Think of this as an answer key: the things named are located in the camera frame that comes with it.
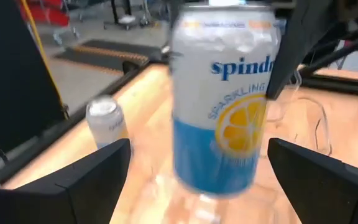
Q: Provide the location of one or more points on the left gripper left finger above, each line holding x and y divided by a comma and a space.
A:
73, 199

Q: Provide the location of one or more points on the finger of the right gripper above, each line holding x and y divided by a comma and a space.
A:
291, 46

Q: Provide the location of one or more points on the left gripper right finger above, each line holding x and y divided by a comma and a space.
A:
322, 196

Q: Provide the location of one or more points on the silver can blue label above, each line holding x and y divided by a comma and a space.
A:
106, 121

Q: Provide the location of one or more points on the Spindrift lemon soda can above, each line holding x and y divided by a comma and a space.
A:
216, 102

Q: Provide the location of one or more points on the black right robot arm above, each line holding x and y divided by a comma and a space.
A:
346, 46

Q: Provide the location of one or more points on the clear plastic bin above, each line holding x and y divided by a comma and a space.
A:
185, 202

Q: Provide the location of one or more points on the black folding divider panel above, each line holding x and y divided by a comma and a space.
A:
11, 77

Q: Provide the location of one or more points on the orange striped black floor mat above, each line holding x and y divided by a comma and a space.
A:
104, 53

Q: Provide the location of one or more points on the black standing desk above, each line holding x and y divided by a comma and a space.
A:
126, 20

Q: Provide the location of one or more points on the red plastic storage bin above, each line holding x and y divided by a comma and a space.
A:
45, 15

